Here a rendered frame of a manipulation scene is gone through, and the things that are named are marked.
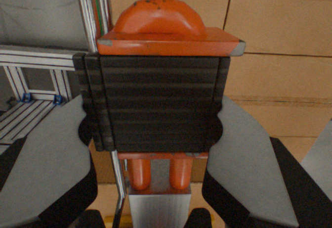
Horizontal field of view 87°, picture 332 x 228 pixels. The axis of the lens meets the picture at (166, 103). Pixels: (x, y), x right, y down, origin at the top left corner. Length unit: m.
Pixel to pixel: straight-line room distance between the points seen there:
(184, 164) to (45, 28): 1.31
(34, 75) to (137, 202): 1.16
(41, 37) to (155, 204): 1.33
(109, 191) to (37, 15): 1.17
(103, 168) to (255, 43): 0.64
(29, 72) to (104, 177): 0.96
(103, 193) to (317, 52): 0.85
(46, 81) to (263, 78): 1.16
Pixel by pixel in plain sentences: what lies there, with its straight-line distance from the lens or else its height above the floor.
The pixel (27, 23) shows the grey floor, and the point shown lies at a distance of 1.45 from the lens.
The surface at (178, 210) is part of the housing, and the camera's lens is 0.21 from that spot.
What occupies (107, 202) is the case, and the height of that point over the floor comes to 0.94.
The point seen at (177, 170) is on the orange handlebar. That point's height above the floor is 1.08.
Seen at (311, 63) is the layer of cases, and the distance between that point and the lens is 0.89.
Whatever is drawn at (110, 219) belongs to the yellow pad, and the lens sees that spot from 0.56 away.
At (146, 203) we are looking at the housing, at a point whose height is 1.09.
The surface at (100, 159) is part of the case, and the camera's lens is 0.50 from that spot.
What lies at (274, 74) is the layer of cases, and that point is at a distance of 0.83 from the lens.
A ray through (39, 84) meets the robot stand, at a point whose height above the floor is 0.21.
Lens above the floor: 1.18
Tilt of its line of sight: 59 degrees down
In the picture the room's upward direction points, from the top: 177 degrees clockwise
